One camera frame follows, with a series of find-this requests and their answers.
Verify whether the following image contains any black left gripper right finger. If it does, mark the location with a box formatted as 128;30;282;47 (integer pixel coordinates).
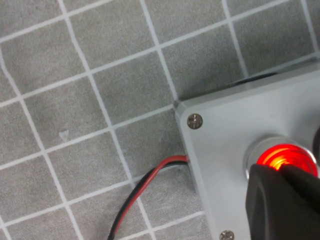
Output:
280;164;320;201

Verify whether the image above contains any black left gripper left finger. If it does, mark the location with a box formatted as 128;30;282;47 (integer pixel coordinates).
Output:
245;163;320;240

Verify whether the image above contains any red illuminated push button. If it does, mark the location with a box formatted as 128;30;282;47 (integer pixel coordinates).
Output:
244;134;320;181

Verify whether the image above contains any grey button box black base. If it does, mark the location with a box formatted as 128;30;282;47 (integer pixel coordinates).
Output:
174;59;320;240

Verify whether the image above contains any grey white-grid tablecloth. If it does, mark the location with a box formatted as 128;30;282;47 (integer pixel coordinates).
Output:
0;0;320;240

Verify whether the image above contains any red-black power cable yellow connector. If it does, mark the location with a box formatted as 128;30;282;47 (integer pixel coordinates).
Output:
106;154;190;240

